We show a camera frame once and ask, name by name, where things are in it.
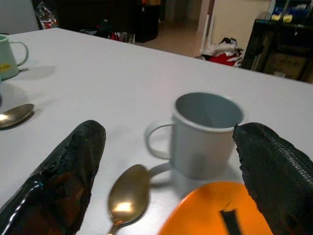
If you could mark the black shelf unit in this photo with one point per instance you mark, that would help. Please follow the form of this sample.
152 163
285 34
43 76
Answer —
276 49

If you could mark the red and white clothes pile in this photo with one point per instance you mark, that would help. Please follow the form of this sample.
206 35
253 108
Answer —
225 57

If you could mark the dark clothes heap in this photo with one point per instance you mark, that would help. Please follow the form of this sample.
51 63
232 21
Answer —
102 30

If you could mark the metal spoon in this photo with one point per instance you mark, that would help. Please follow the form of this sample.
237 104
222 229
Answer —
14 115
127 193

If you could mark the pale green mug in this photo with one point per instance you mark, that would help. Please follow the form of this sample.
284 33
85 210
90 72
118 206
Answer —
7 56

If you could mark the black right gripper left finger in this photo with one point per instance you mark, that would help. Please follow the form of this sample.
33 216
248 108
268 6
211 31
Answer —
61 186

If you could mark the black cabinet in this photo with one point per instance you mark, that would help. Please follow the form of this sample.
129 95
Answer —
97 12

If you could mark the orange plate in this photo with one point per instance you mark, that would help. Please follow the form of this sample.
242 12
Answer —
195 215

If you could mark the white pole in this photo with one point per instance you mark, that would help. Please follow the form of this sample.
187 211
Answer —
205 34

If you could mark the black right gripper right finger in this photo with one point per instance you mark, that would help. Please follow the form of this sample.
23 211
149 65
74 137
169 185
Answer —
276 171

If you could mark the grey mug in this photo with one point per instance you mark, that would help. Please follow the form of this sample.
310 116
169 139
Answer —
200 151

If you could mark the red printed plastic bag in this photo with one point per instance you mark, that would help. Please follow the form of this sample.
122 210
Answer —
46 17

